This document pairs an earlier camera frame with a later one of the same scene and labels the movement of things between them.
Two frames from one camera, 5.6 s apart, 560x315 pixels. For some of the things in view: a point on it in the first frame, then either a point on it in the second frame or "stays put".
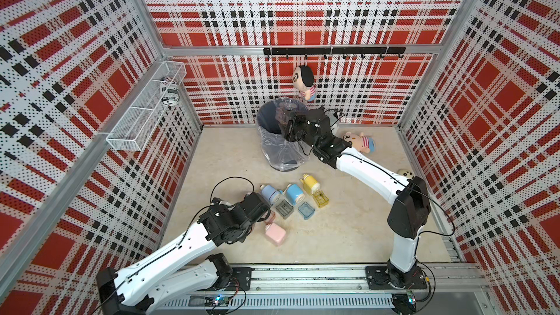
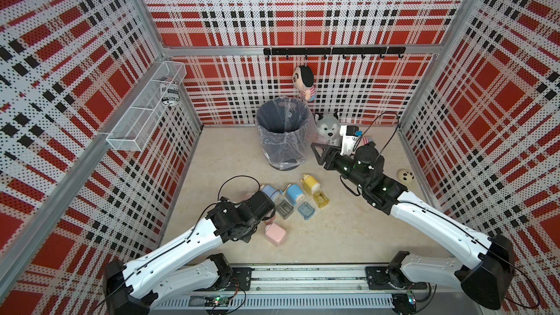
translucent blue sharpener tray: (305, 210) stays put
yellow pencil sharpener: (310, 184) stays put
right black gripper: (300, 116) -> (329, 152)
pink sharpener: (275, 234) stays put
